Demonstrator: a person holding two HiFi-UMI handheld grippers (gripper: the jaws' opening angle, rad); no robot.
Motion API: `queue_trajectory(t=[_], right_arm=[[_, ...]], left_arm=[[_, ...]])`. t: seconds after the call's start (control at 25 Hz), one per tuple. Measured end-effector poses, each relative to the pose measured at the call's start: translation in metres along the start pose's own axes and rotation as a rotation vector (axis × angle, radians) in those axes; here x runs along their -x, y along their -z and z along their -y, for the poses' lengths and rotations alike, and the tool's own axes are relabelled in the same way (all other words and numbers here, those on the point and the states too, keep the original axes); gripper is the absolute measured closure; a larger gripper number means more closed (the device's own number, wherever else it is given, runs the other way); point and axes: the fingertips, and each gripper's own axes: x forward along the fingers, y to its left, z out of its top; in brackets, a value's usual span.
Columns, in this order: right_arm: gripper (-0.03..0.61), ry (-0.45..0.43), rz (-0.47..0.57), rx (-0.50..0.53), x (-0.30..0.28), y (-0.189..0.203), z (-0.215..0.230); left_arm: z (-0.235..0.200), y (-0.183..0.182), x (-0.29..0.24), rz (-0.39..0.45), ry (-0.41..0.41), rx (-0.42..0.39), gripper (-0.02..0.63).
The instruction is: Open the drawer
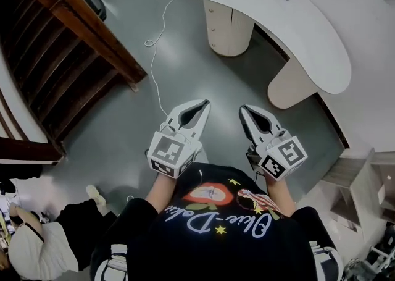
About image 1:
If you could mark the cream drawer with knob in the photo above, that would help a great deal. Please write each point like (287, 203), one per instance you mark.
(219, 29)
(217, 9)
(221, 45)

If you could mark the white curved desk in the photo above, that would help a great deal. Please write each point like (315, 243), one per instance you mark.
(293, 29)

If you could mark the dark wooden staircase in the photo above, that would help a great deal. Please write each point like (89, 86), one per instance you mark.
(61, 57)

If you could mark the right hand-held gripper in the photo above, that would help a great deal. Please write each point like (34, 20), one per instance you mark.
(284, 157)

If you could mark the black printed t-shirt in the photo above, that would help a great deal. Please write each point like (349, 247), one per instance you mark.
(216, 236)

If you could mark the person's right forearm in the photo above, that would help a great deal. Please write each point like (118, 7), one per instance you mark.
(281, 199)

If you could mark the cream fluted round cabinet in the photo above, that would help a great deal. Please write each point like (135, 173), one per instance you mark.
(234, 32)

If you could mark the black bag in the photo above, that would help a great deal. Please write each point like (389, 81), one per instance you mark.
(91, 0)

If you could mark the grey wooden shelf unit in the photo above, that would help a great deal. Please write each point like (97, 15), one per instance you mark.
(361, 193)

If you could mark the black white-striped trousers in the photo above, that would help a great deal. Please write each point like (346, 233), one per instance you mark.
(109, 261)

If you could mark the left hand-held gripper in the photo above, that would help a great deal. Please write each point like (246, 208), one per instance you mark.
(168, 153)

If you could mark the person's left forearm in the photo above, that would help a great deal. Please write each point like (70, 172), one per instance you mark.
(160, 193)

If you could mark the white metal stand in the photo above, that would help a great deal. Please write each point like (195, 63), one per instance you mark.
(375, 258)

